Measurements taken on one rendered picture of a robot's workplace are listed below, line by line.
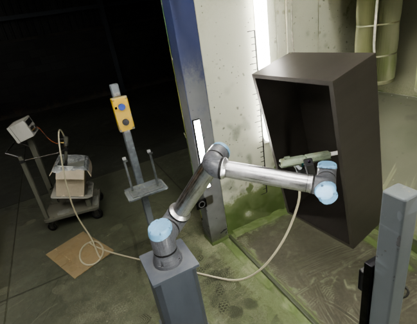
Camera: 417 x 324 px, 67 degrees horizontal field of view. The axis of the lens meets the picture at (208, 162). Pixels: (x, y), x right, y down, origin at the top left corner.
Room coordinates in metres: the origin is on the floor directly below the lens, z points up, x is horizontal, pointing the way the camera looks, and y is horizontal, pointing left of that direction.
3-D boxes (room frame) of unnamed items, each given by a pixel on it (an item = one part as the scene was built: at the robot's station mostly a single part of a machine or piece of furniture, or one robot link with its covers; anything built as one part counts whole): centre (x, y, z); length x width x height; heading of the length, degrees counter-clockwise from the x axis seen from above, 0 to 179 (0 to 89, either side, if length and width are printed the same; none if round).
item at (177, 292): (1.58, 0.35, 0.32); 0.31 x 0.31 x 0.64; 23
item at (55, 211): (3.38, 1.75, 0.64); 0.73 x 0.50 x 1.27; 103
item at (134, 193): (2.28, 0.54, 0.95); 0.26 x 0.15 x 0.32; 113
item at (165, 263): (1.58, 0.35, 0.69); 0.19 x 0.19 x 0.10
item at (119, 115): (2.38, 0.59, 1.42); 0.12 x 0.06 x 0.26; 113
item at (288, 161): (1.67, -0.66, 1.08); 0.49 x 0.05 x 0.23; 95
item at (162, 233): (1.59, 0.35, 0.83); 0.17 x 0.15 x 0.18; 156
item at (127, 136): (2.43, 0.61, 0.82); 0.06 x 0.06 x 1.64; 23
